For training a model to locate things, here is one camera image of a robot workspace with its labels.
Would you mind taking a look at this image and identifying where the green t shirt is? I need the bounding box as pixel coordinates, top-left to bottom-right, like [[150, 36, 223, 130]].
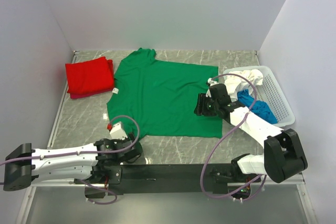
[[107, 48, 223, 138]]

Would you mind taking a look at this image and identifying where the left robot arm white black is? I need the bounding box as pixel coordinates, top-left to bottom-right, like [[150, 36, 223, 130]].
[[2, 133, 143, 191]]

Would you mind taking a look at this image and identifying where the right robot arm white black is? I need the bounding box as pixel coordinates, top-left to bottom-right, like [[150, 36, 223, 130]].
[[194, 83, 308, 183]]

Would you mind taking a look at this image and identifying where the white crumpled t shirt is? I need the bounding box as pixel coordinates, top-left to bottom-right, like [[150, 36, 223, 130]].
[[224, 69, 264, 101]]

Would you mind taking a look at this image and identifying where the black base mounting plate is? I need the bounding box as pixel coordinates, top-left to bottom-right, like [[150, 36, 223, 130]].
[[73, 163, 260, 200]]

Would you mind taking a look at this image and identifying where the blue crumpled t shirt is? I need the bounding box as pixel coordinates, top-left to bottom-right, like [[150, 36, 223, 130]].
[[237, 89, 278, 124]]

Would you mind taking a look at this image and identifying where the white plastic basket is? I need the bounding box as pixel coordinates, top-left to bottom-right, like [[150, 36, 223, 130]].
[[224, 66, 295, 128]]

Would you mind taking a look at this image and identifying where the folded red t shirt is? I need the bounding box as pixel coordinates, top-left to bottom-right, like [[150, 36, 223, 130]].
[[65, 56, 116, 95]]

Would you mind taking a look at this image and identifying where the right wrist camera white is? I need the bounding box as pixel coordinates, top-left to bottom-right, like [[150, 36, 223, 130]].
[[206, 78, 218, 98]]

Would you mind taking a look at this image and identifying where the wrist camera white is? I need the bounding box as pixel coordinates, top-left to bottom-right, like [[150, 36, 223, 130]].
[[206, 78, 218, 98], [107, 122, 128, 141]]

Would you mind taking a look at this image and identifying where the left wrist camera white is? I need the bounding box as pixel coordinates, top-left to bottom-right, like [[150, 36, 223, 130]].
[[107, 122, 128, 141]]

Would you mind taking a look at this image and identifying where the aluminium frame rail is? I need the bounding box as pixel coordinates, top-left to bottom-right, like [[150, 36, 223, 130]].
[[265, 174, 306, 185]]

